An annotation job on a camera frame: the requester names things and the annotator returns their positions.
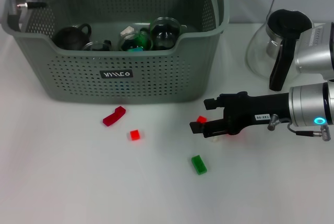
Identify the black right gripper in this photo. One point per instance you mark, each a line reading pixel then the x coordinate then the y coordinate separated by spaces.
pixel 255 109

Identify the bright red curved brick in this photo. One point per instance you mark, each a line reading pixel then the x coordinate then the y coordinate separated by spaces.
pixel 236 133

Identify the small white brick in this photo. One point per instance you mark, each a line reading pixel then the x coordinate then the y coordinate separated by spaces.
pixel 127 32

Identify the glass teacup black sleeve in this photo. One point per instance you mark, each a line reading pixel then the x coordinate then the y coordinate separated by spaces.
pixel 133 42
pixel 165 33
pixel 99 46

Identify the translucent green stepped brick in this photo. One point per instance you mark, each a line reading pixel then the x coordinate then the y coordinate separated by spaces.
pixel 143 38

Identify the cyan brick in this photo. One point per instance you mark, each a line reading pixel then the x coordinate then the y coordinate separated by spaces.
pixel 135 49

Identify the dark red curved brick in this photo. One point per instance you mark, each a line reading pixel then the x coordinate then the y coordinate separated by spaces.
pixel 114 115

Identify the grey perforated storage basket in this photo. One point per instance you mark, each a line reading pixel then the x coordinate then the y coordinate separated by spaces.
pixel 156 77

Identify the small red square brick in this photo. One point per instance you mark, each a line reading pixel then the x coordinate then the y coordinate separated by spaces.
pixel 135 135
pixel 201 118

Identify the white translucent brick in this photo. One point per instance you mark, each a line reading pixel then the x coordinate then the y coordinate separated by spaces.
pixel 216 139

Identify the green rectangular brick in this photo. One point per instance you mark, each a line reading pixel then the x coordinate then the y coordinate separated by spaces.
pixel 199 164

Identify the dark brown clay teapot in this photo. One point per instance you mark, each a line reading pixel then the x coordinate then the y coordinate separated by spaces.
pixel 70 38

